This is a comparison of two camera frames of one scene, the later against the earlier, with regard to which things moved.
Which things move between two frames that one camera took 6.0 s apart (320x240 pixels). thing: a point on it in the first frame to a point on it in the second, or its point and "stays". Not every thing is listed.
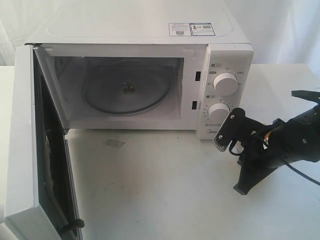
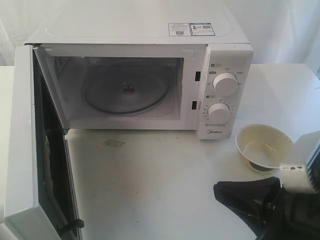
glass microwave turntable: [127, 86] stays
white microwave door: [43, 203] stays
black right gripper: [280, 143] to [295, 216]
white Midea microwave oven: [144, 68] stays
